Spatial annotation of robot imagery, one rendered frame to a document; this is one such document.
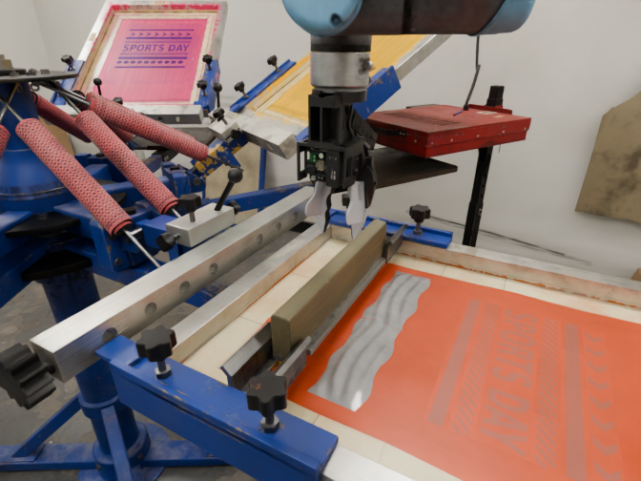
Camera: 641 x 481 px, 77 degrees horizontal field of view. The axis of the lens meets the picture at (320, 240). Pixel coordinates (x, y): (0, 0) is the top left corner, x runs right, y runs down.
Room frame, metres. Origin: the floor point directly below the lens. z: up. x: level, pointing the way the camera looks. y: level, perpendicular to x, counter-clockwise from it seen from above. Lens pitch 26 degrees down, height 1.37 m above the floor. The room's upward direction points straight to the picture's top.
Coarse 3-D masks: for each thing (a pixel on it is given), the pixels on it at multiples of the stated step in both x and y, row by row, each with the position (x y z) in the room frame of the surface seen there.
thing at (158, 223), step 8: (160, 216) 0.79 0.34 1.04; (168, 216) 0.79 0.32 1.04; (144, 224) 0.75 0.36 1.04; (152, 224) 0.74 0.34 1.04; (160, 224) 0.74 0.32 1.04; (144, 232) 0.75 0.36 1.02; (152, 232) 0.74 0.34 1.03; (160, 232) 0.72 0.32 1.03; (152, 240) 0.74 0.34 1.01; (160, 248) 0.73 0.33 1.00; (184, 248) 0.70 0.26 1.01; (192, 248) 0.69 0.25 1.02
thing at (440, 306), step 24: (384, 264) 0.73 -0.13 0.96; (432, 288) 0.64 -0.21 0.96; (456, 288) 0.64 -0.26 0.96; (480, 288) 0.64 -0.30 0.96; (360, 312) 0.57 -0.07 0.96; (432, 312) 0.57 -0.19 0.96; (456, 312) 0.57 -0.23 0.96; (528, 312) 0.57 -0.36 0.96; (552, 312) 0.57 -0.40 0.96; (576, 312) 0.57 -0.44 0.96; (432, 336) 0.50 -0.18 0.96; (624, 336) 0.50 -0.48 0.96; (624, 360) 0.45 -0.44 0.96; (624, 384) 0.40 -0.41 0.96
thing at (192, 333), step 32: (288, 256) 0.71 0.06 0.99; (416, 256) 0.76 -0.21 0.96; (448, 256) 0.73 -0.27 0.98; (480, 256) 0.71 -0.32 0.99; (512, 256) 0.71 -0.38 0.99; (256, 288) 0.60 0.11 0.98; (576, 288) 0.62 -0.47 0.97; (608, 288) 0.60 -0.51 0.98; (640, 288) 0.59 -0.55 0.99; (192, 320) 0.50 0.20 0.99; (224, 320) 0.53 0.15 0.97; (192, 352) 0.46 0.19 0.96; (320, 480) 0.25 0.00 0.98; (352, 480) 0.25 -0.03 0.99; (384, 480) 0.25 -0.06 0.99
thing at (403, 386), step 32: (352, 320) 0.55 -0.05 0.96; (320, 352) 0.47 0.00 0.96; (416, 352) 0.47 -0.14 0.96; (384, 384) 0.40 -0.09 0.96; (416, 384) 0.40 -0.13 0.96; (352, 416) 0.35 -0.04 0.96; (384, 416) 0.35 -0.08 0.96; (416, 416) 0.35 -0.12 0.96; (640, 416) 0.35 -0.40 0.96; (416, 448) 0.31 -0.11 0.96; (448, 448) 0.31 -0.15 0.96; (480, 448) 0.31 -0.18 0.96; (640, 448) 0.31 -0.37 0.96; (480, 480) 0.27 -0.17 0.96; (512, 480) 0.27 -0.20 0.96; (544, 480) 0.27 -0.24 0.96; (640, 480) 0.27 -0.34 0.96
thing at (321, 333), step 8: (376, 264) 0.66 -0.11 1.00; (368, 272) 0.63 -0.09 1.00; (376, 272) 0.64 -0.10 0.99; (368, 280) 0.61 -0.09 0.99; (360, 288) 0.58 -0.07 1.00; (352, 296) 0.56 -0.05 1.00; (344, 304) 0.53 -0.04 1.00; (336, 312) 0.51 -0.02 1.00; (344, 312) 0.52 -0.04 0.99; (328, 320) 0.49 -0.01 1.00; (336, 320) 0.49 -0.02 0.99; (320, 328) 0.47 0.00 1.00; (328, 328) 0.47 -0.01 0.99; (312, 336) 0.46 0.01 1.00; (320, 336) 0.46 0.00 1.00; (312, 344) 0.44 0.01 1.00; (312, 352) 0.43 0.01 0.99
